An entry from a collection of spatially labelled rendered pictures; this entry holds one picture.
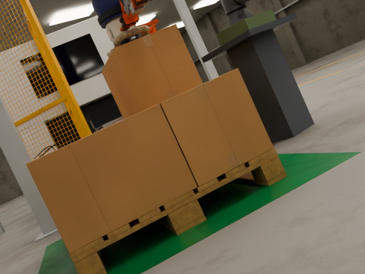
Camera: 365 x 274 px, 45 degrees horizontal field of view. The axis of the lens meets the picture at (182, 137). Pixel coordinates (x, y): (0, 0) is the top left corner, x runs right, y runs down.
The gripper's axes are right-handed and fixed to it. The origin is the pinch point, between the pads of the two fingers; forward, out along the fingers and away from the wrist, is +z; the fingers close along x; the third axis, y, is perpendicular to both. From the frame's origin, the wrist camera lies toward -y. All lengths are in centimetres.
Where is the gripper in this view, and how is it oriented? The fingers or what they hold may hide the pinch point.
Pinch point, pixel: (136, 10)
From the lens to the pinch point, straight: 247.5
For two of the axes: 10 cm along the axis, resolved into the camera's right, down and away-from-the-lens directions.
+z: 4.2, 9.0, 0.6
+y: -2.6, 0.6, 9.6
